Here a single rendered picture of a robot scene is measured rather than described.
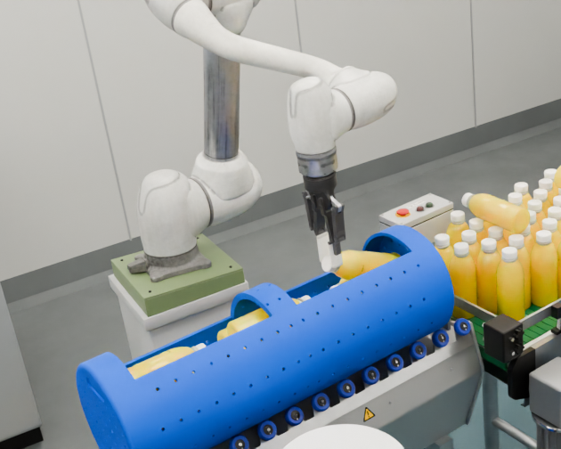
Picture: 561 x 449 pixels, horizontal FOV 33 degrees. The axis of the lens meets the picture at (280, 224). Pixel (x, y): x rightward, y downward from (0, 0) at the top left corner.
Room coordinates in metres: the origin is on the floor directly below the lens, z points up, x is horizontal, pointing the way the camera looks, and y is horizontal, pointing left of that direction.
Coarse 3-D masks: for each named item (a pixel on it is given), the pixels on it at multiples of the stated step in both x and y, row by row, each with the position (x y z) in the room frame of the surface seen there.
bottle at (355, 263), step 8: (344, 256) 1.96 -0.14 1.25; (352, 256) 1.96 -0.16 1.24; (360, 256) 1.97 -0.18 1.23; (368, 256) 1.98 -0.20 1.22; (376, 256) 2.00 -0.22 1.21; (384, 256) 2.01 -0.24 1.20; (392, 256) 2.03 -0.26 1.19; (344, 264) 1.94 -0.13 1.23; (352, 264) 1.94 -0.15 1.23; (360, 264) 1.95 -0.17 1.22; (368, 264) 1.96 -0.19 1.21; (376, 264) 1.98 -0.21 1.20; (336, 272) 1.95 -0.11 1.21; (344, 272) 1.94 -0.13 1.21; (352, 272) 1.94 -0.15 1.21; (360, 272) 1.95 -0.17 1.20
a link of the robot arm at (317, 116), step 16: (304, 80) 1.95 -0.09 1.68; (320, 80) 1.94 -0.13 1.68; (288, 96) 1.95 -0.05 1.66; (304, 96) 1.91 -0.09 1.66; (320, 96) 1.91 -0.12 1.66; (336, 96) 1.95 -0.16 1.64; (288, 112) 1.94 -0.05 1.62; (304, 112) 1.90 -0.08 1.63; (320, 112) 1.90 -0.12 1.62; (336, 112) 1.92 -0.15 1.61; (352, 112) 1.95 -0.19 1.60; (304, 128) 1.90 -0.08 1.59; (320, 128) 1.90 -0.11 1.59; (336, 128) 1.92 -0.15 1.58; (304, 144) 1.91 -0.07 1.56; (320, 144) 1.90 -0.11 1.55
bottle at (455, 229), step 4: (464, 220) 2.36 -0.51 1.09; (452, 224) 2.37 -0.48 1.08; (456, 224) 2.36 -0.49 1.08; (460, 224) 2.36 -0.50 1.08; (464, 224) 2.36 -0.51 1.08; (448, 228) 2.37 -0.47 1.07; (452, 228) 2.36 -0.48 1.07; (456, 228) 2.35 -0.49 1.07; (460, 228) 2.35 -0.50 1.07; (464, 228) 2.35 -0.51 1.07; (448, 232) 2.37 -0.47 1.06; (452, 232) 2.35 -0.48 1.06; (456, 232) 2.35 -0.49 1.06; (460, 232) 2.34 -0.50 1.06; (452, 236) 2.35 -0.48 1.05; (456, 236) 2.34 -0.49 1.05; (460, 236) 2.34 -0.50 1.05; (452, 240) 2.35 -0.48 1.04; (456, 240) 2.34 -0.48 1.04; (460, 240) 2.34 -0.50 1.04; (452, 244) 2.35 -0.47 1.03; (452, 248) 2.35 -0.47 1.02
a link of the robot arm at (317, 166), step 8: (296, 152) 1.95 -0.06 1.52; (328, 152) 1.91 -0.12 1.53; (336, 152) 1.94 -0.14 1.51; (304, 160) 1.92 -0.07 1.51; (312, 160) 1.91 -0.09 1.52; (320, 160) 1.91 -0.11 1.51; (328, 160) 1.91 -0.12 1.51; (336, 160) 1.93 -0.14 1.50; (304, 168) 1.92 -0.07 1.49; (312, 168) 1.91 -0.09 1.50; (320, 168) 1.91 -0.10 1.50; (328, 168) 1.91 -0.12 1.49; (336, 168) 1.93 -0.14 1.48; (312, 176) 1.91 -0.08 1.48; (320, 176) 1.92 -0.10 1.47
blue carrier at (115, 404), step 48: (384, 240) 2.17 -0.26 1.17; (336, 288) 1.87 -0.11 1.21; (384, 288) 1.89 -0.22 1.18; (432, 288) 1.93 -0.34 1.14; (192, 336) 1.90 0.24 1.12; (240, 336) 1.73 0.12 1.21; (288, 336) 1.75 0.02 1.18; (336, 336) 1.79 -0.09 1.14; (384, 336) 1.84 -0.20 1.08; (96, 384) 1.62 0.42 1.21; (144, 384) 1.60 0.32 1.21; (192, 384) 1.62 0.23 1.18; (240, 384) 1.66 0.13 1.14; (288, 384) 1.71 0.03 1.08; (96, 432) 1.70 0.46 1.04; (144, 432) 1.54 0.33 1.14; (192, 432) 1.58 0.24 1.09; (240, 432) 1.69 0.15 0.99
